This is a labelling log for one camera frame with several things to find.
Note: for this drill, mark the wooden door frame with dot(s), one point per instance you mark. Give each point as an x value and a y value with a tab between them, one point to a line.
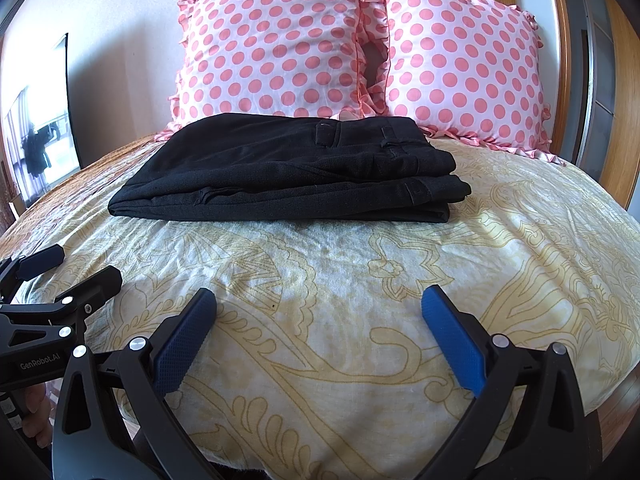
625	110

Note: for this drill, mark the pink polka dot pillow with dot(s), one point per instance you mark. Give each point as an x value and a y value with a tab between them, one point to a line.
460	60
270	45

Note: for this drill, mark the grey framed sliding door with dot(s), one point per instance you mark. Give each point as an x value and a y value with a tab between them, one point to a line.
595	60

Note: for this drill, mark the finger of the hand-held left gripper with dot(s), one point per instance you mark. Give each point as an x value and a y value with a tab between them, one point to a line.
45	258
102	285

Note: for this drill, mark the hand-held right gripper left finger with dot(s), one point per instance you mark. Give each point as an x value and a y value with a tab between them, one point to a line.
185	345

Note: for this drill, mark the person's left hand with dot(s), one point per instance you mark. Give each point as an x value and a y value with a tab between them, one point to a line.
39	415

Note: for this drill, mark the yellow patterned bedspread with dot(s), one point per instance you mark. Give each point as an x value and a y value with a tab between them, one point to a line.
350	320

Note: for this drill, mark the black pants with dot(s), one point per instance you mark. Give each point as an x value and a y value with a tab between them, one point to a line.
280	175

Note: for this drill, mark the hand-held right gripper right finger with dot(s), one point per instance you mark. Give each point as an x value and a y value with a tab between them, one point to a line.
455	340

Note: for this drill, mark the wooden headboard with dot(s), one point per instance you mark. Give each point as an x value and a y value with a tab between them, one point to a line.
555	5

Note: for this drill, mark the dark framed wall mirror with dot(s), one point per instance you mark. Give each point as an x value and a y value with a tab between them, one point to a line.
45	135

